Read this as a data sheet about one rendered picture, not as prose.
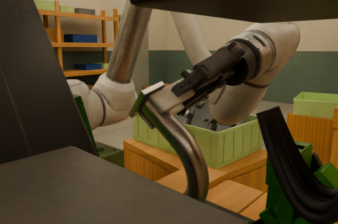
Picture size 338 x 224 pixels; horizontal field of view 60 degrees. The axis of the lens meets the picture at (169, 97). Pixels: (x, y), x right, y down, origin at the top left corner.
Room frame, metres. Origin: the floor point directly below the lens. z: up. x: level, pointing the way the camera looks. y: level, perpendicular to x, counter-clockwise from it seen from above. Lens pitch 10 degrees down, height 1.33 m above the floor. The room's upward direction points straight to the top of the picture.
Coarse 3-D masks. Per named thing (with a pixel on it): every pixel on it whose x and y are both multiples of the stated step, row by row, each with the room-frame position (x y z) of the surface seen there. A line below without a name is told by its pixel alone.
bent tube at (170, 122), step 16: (144, 96) 0.37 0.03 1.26; (144, 112) 0.38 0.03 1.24; (160, 128) 0.37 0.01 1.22; (176, 128) 0.36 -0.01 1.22; (176, 144) 0.36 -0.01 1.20; (192, 144) 0.36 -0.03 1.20; (192, 160) 0.35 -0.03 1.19; (192, 176) 0.35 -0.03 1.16; (208, 176) 0.36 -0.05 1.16; (192, 192) 0.36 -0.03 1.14
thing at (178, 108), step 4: (180, 104) 0.43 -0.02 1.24; (172, 108) 0.42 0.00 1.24; (176, 108) 0.43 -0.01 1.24; (180, 108) 0.43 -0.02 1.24; (140, 112) 0.40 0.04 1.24; (172, 112) 0.42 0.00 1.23; (176, 112) 0.42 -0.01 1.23; (140, 116) 0.40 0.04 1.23; (144, 116) 0.39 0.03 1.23; (144, 120) 0.39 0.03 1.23; (148, 120) 0.39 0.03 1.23; (148, 124) 0.39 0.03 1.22; (152, 124) 0.39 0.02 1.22; (152, 128) 0.39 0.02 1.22
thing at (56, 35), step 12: (36, 0) 5.50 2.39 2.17; (48, 12) 5.58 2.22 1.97; (60, 12) 5.83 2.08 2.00; (72, 12) 6.06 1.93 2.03; (84, 12) 6.33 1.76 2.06; (60, 36) 5.79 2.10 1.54; (72, 36) 6.07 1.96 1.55; (84, 36) 6.29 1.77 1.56; (96, 36) 6.52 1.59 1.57; (60, 48) 5.78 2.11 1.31; (60, 60) 5.77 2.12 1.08; (72, 72) 5.97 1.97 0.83; (84, 72) 6.15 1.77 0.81; (96, 72) 6.38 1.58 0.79
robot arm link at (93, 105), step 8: (72, 80) 1.07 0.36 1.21; (72, 88) 1.02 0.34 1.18; (80, 88) 1.04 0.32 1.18; (88, 88) 1.08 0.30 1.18; (88, 96) 1.06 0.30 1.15; (96, 96) 1.09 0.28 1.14; (88, 104) 1.04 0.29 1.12; (96, 104) 1.07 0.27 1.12; (88, 112) 1.04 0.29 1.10; (96, 112) 1.07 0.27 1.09; (96, 120) 1.07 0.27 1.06
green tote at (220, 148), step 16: (144, 128) 1.59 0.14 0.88; (192, 128) 1.33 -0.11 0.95; (240, 128) 1.35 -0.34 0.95; (256, 128) 1.47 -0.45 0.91; (160, 144) 1.50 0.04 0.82; (208, 144) 1.27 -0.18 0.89; (224, 144) 1.26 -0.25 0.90; (240, 144) 1.36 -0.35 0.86; (256, 144) 1.47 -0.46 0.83; (208, 160) 1.26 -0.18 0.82; (224, 160) 1.27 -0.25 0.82
